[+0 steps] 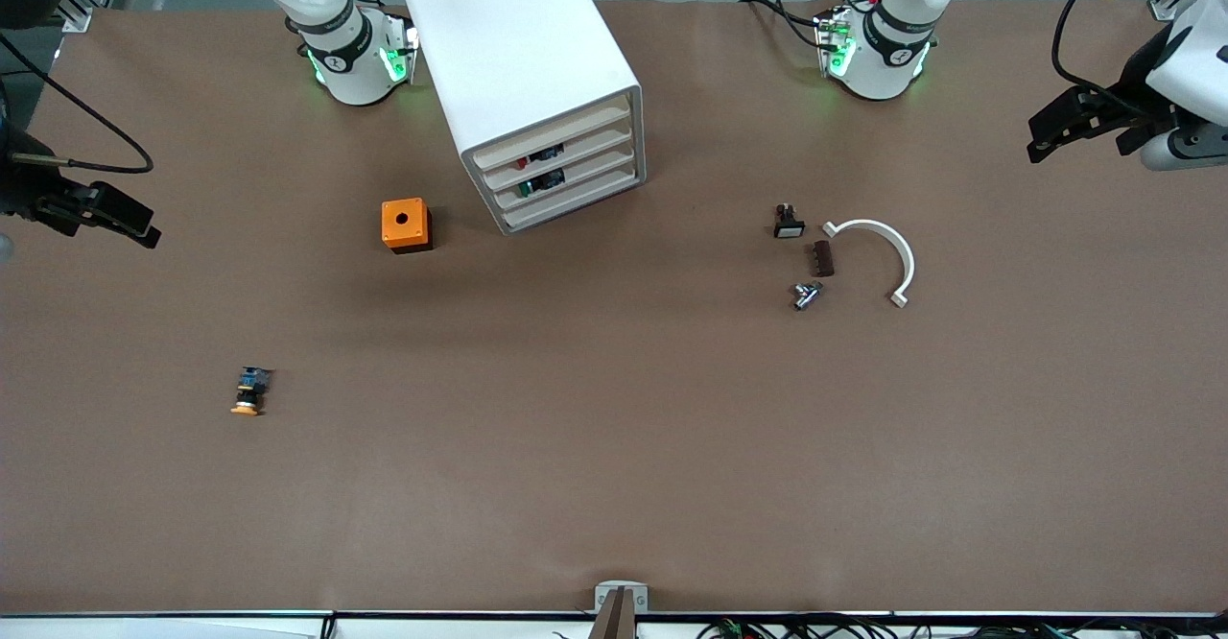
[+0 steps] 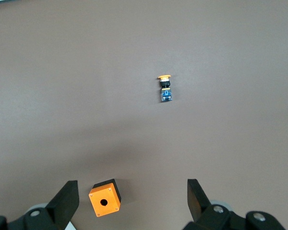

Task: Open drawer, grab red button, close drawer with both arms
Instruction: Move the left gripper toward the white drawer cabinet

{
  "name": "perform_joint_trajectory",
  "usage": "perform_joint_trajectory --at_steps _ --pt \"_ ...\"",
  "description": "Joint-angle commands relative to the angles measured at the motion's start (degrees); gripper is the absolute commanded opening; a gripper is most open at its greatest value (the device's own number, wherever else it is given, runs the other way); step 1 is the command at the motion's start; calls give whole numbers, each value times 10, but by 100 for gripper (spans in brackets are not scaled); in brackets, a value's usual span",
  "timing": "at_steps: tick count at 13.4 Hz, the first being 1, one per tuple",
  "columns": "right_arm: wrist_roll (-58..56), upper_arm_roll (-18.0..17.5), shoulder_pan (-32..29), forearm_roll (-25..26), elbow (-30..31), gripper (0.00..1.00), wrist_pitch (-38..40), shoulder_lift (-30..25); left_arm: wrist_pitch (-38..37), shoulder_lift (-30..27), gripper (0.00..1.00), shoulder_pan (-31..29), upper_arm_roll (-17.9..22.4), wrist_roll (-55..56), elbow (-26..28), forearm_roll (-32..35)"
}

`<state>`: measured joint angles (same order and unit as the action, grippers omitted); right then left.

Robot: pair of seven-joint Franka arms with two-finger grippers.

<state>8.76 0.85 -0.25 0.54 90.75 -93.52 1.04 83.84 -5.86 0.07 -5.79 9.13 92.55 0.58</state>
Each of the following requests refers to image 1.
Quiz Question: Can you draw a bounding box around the white plastic drawer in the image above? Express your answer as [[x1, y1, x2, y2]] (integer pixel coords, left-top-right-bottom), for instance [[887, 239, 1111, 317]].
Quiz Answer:
[[478, 119, 637, 193], [500, 167, 643, 234], [466, 92, 635, 173], [489, 143, 640, 214]]

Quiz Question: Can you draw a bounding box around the yellow push button switch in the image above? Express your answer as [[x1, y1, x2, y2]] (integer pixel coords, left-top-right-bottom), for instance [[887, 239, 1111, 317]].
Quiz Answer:
[[229, 366, 275, 418]]

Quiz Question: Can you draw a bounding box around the orange button enclosure box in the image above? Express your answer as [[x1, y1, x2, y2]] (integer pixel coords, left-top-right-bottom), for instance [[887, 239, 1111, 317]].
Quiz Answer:
[[380, 197, 435, 255]]

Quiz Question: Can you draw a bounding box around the grey metal mount bracket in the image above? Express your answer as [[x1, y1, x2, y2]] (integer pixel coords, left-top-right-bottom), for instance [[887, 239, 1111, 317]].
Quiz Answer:
[[594, 580, 650, 614]]

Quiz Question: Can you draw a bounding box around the white drawer cabinet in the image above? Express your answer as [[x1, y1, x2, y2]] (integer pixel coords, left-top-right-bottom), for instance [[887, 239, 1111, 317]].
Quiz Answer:
[[402, 0, 648, 237]]

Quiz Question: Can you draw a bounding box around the brown table cover mat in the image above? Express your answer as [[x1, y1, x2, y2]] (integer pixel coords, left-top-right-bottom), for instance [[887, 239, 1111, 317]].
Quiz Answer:
[[0, 0, 1228, 617]]

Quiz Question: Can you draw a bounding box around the white curved plastic bracket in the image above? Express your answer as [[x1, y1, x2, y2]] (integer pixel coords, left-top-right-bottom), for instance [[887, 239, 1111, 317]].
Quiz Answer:
[[821, 219, 917, 310]]

